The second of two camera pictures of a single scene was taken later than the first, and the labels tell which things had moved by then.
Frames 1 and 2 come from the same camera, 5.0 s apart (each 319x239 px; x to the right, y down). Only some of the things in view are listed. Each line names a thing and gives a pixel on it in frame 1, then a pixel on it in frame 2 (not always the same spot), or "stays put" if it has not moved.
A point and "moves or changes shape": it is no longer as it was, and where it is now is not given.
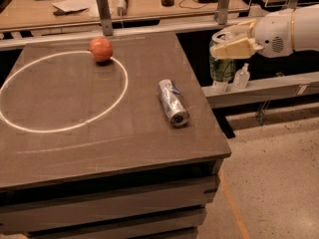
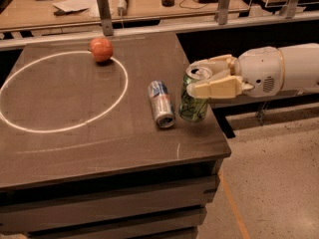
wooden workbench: x=50 y=7 stays put
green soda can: x=221 y=70 moves or changes shape
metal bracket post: x=104 y=12 stays put
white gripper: x=273 y=34 → x=259 y=71
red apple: x=101 y=49 stays put
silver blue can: x=176 y=111 → x=161 y=104
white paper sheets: x=88 y=0 stays put
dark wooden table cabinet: x=88 y=150 stays put
